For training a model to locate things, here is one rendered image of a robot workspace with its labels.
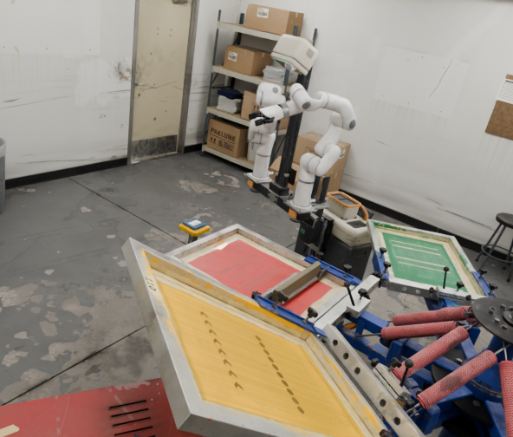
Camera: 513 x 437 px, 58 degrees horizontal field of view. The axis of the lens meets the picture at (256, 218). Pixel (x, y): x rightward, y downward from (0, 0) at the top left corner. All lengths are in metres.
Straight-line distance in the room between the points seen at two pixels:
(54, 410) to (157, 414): 0.27
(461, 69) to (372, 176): 1.58
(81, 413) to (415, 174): 5.01
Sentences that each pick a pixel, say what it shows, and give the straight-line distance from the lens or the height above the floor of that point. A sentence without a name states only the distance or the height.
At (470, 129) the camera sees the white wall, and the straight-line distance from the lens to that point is 5.64.
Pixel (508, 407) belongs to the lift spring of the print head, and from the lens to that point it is 1.72.
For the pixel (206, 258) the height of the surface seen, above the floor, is 0.96.
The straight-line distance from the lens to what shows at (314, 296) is 2.25.
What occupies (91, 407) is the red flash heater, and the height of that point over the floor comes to 1.10.
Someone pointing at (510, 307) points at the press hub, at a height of 1.32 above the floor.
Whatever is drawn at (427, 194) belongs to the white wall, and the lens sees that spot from 5.87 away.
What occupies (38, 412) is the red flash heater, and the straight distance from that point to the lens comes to 1.43.
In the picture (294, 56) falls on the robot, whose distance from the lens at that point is 2.52.
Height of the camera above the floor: 2.16
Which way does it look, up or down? 25 degrees down
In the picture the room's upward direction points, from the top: 11 degrees clockwise
